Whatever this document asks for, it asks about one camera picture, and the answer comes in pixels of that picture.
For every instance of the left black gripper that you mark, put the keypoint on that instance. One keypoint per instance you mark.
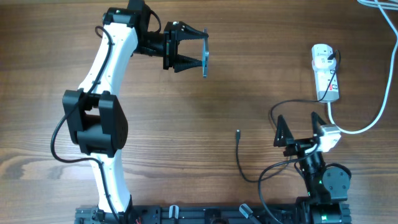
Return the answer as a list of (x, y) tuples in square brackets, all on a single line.
[(170, 46)]

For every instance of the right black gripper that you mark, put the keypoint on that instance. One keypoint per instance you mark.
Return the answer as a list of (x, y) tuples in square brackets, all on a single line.
[(297, 145)]

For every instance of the turquoise Galaxy smartphone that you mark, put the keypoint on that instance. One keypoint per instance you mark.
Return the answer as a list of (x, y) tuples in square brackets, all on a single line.
[(205, 57)]

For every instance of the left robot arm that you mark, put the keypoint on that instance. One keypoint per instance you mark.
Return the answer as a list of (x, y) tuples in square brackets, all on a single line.
[(93, 114)]

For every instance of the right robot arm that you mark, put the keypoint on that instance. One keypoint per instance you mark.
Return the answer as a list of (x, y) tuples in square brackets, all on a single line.
[(325, 183)]

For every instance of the white USB charger plug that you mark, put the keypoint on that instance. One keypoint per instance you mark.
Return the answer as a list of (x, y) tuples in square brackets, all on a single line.
[(322, 62)]

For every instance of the white power strip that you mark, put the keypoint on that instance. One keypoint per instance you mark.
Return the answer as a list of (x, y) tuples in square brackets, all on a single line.
[(325, 80)]

